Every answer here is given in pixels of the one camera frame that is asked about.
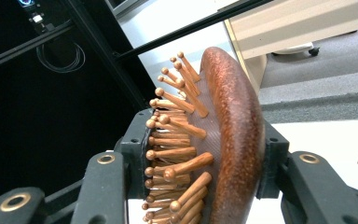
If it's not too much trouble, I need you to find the black device with blue light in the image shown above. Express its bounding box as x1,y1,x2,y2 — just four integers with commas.
18,0,55,35

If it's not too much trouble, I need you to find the brown wooden hairbrush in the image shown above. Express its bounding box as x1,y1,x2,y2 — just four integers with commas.
141,46,267,224

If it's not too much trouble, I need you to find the thick black frame post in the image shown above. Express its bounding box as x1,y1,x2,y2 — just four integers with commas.
60,0,148,109

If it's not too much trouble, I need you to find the black side frame bar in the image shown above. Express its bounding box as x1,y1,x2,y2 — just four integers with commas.
0,21,74,75

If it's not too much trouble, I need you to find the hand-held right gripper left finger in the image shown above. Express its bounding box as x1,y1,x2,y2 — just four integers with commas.
70,107,154,224

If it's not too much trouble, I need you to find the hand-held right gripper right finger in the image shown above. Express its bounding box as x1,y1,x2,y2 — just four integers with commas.
255,120,358,224

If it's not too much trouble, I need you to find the light wooden desk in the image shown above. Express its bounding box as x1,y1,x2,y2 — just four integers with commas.
223,0,358,96

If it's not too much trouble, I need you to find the coiled black cable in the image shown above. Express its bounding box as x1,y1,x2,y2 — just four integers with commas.
35,41,87,75

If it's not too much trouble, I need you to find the black horizontal frame bar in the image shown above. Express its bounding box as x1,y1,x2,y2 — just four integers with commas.
115,0,274,63

